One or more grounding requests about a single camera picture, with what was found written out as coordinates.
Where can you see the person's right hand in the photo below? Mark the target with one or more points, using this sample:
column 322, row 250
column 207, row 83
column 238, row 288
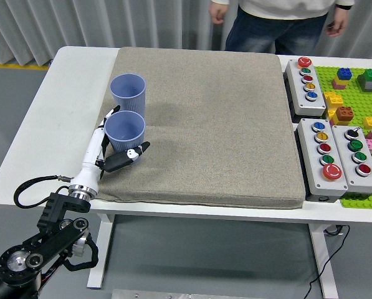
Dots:
column 217, row 14

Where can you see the green toy brick baseplate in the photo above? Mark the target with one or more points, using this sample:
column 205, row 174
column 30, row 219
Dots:
column 357, row 99

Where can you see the brown toy brick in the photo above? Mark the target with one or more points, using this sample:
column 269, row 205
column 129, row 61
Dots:
column 344, row 113

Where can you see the grey-brown fabric mat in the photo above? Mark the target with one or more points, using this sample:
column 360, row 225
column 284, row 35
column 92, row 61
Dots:
column 204, row 130

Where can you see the yellow toy brick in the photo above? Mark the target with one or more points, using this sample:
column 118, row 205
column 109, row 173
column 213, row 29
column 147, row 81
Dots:
column 340, row 84
column 332, row 99
column 331, row 114
column 370, row 122

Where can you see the blue ribbed plastic cup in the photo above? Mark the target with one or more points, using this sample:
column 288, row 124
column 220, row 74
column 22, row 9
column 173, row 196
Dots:
column 125, row 140
column 128, row 93

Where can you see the green toy brick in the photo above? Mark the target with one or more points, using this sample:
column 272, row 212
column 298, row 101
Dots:
column 369, row 75

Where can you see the blue toy brick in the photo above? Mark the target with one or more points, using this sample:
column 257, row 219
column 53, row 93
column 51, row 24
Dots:
column 344, row 74

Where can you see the person's left hand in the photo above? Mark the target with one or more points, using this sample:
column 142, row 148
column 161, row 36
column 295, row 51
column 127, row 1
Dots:
column 338, row 23

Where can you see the white table leg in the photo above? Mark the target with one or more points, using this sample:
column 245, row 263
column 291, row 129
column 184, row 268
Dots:
column 100, row 249
column 324, row 264

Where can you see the grey pleated curtain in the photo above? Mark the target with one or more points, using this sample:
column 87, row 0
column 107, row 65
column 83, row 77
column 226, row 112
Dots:
column 173, row 21

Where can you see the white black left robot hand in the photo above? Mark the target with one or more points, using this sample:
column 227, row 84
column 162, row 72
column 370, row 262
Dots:
column 90, row 159

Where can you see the grey five-button control box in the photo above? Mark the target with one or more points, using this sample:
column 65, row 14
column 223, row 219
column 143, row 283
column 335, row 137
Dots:
column 298, row 93
column 311, row 168

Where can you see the grey toy brick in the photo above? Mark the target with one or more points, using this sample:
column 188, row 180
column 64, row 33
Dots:
column 370, row 86

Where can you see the yellow floor tape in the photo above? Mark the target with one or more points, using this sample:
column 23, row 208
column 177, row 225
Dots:
column 17, row 66

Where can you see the grey selector switch control box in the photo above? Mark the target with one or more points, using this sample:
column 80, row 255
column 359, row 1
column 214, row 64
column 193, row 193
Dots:
column 344, row 162

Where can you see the person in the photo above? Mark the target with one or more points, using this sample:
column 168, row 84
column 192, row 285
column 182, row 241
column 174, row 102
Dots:
column 266, row 31

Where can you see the person's hand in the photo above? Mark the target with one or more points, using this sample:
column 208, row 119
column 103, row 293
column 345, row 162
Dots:
column 217, row 14
column 338, row 23

